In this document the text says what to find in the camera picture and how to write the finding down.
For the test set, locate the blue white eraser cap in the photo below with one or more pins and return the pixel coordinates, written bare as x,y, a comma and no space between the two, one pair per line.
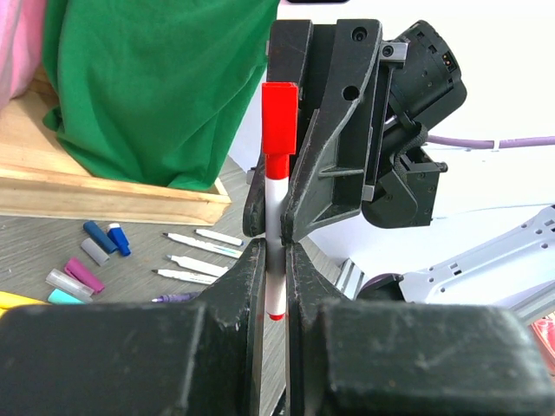
117,235

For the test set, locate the pink t-shirt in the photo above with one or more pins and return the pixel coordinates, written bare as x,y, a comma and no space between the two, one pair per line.
21,45

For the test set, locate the magenta pen cap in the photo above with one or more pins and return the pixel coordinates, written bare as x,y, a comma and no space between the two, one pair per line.
76,269

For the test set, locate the yellow pen cap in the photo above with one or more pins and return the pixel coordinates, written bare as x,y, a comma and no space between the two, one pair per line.
10,301

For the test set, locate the grey cap marker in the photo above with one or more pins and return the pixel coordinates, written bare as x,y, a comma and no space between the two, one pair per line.
198,266

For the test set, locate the pink marker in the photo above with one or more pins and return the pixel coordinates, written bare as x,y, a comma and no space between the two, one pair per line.
185,276

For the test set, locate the blue pen cap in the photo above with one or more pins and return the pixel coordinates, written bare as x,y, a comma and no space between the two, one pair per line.
99,236

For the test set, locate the teal pen cap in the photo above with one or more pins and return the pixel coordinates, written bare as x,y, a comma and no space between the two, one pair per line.
58,296

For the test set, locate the purple cap marker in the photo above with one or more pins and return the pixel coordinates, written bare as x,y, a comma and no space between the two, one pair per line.
182,297

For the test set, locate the red cap marker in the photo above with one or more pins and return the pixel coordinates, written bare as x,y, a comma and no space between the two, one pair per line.
279,142

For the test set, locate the wooden clothes rack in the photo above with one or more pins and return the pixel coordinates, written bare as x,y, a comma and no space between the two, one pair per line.
39,179

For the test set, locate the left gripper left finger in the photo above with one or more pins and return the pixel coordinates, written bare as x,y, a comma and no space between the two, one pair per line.
201,357

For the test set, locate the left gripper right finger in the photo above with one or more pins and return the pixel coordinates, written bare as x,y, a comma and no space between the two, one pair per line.
384,357

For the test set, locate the blue cap marker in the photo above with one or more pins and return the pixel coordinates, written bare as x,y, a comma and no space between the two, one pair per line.
199,244

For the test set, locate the white marker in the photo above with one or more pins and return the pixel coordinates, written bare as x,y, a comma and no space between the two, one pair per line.
220,237

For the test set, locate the grey pen cap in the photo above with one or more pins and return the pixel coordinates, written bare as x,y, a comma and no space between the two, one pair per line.
95,251

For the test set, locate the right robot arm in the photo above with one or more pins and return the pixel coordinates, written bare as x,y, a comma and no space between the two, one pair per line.
514,270

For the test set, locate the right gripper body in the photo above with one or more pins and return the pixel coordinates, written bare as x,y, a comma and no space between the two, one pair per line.
392,55

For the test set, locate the clear purple pen cap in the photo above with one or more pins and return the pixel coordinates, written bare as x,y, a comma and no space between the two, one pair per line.
68,284

